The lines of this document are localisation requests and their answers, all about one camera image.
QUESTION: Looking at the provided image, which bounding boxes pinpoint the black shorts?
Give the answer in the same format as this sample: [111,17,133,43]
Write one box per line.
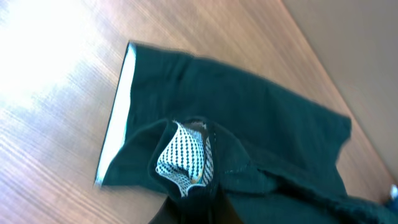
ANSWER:
[95,42,397,223]

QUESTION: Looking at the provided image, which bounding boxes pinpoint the blue shirt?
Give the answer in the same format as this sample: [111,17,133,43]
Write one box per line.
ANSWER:
[384,185,398,215]

